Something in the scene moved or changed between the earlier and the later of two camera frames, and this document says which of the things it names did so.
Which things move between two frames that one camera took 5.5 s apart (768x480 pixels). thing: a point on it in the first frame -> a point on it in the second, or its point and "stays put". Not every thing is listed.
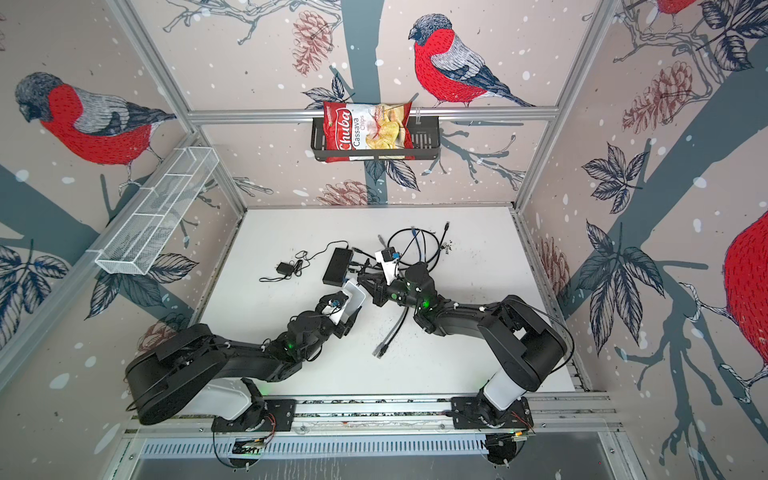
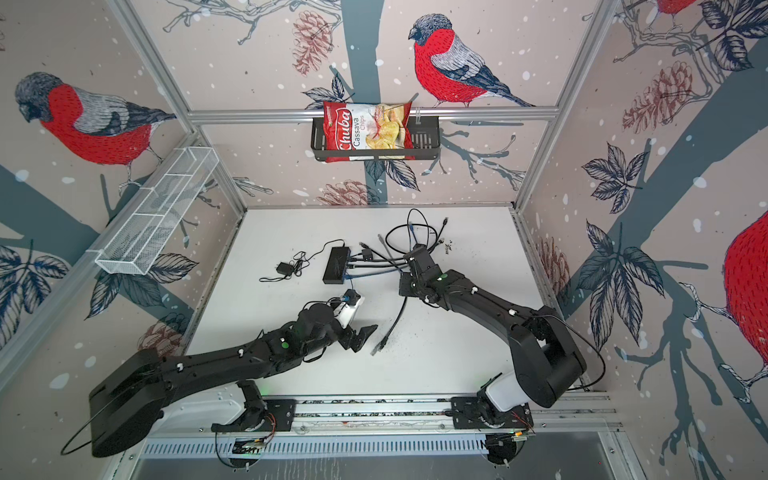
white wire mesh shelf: (137, 242) stays put
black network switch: (338, 266) stays put
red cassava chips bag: (367, 126) stays put
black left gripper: (345, 328) -> (350, 341)
